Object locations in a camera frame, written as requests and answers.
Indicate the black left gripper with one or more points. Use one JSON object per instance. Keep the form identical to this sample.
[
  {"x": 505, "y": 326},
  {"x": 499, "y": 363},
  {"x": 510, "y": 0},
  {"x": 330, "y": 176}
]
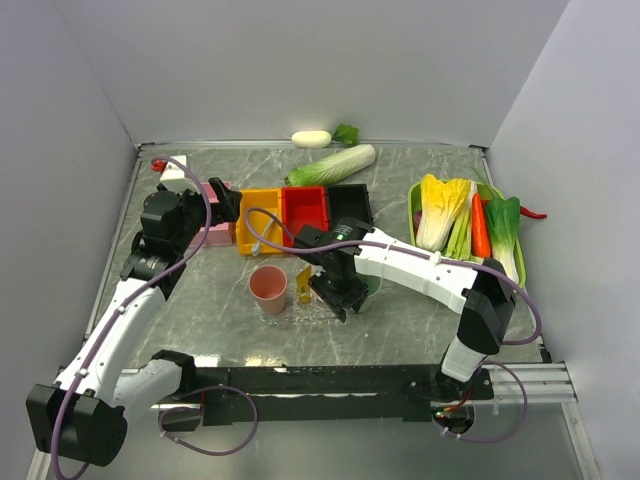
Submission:
[{"x": 229, "y": 200}]

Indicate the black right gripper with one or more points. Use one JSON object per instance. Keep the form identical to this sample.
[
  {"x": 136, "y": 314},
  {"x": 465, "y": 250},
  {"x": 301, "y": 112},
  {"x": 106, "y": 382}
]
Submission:
[{"x": 338, "y": 301}]

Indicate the yellow toothpaste tube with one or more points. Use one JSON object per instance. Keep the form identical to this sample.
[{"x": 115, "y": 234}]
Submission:
[{"x": 303, "y": 289}]

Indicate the clear textured acrylic tray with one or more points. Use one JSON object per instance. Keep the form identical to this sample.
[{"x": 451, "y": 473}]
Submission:
[{"x": 296, "y": 313}]

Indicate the pink plastic cup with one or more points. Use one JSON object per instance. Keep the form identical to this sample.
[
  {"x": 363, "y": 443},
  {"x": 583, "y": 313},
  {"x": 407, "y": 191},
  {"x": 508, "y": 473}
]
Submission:
[{"x": 268, "y": 284}]

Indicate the mint green plastic cup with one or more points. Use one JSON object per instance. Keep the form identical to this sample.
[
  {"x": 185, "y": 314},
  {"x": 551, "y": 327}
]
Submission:
[{"x": 373, "y": 284}]

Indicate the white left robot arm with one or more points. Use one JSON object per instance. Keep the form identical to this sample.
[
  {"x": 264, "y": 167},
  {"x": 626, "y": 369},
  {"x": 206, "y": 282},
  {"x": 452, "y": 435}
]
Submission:
[{"x": 85, "y": 414}]

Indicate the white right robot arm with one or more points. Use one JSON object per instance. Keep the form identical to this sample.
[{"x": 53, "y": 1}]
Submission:
[{"x": 484, "y": 302}]

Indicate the lime green vegetable tray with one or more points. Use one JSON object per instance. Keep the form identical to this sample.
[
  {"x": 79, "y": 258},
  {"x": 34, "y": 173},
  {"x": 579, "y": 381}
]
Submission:
[{"x": 486, "y": 192}]

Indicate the pink drawer box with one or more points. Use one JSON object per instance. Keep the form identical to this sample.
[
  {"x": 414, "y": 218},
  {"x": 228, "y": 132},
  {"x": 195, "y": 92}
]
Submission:
[{"x": 222, "y": 234}]

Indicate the red storage bin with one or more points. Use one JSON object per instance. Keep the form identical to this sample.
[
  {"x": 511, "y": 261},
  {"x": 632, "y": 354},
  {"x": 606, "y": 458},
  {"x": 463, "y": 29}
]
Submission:
[{"x": 304, "y": 206}]

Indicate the black storage bin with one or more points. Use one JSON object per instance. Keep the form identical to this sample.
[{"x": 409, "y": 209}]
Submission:
[{"x": 348, "y": 201}]

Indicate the green napa cabbage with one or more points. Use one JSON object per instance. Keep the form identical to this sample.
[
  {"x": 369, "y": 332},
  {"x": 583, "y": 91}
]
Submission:
[{"x": 332, "y": 169}]

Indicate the white radish with leaves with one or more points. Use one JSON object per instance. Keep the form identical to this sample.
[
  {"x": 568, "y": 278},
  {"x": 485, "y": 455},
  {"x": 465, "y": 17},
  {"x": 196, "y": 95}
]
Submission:
[{"x": 344, "y": 134}]

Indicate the yellow napa cabbage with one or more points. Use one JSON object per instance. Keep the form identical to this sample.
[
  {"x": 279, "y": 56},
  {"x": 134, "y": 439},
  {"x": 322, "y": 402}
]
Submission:
[{"x": 441, "y": 203}]

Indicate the orange carrot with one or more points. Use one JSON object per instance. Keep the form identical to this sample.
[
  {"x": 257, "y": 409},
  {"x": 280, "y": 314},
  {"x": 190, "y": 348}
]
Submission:
[{"x": 480, "y": 242}]

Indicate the green bok choy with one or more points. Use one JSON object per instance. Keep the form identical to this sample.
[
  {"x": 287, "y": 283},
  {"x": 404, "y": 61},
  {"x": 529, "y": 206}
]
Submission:
[{"x": 503, "y": 220}]

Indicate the red chili pepper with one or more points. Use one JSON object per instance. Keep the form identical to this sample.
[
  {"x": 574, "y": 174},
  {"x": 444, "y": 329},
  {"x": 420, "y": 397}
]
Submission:
[{"x": 531, "y": 214}]

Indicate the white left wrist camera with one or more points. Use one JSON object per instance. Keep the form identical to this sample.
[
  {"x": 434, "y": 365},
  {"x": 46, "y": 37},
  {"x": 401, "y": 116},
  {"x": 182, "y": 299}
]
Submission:
[{"x": 172, "y": 177}]

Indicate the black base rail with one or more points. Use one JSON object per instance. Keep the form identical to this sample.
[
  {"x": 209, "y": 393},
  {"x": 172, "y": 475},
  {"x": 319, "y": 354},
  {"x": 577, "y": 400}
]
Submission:
[{"x": 305, "y": 393}]

